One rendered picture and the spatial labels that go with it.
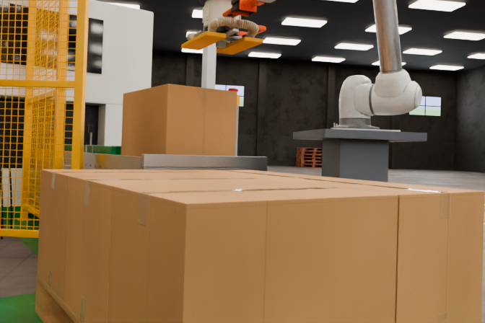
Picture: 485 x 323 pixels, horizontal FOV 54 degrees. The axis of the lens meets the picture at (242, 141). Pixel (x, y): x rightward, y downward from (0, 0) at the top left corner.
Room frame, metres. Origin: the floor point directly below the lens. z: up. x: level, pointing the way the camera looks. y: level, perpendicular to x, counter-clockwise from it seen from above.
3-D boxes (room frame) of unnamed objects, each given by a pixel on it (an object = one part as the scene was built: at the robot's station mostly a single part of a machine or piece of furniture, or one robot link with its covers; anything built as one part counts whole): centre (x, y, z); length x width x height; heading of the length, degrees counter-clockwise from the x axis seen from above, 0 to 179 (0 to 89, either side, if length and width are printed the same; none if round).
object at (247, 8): (2.09, 0.01, 1.27); 0.10 x 0.08 x 0.06; 116
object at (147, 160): (2.37, 0.16, 0.58); 0.70 x 0.03 x 0.06; 124
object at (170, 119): (2.65, 0.37, 0.75); 0.60 x 0.40 x 0.40; 34
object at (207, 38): (2.28, 0.21, 1.17); 0.34 x 0.10 x 0.05; 26
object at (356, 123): (2.45, -0.56, 0.79); 0.22 x 0.18 x 0.06; 21
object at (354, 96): (2.42, -0.57, 0.93); 0.18 x 0.16 x 0.22; 55
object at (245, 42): (2.36, 0.03, 1.17); 0.34 x 0.10 x 0.05; 26
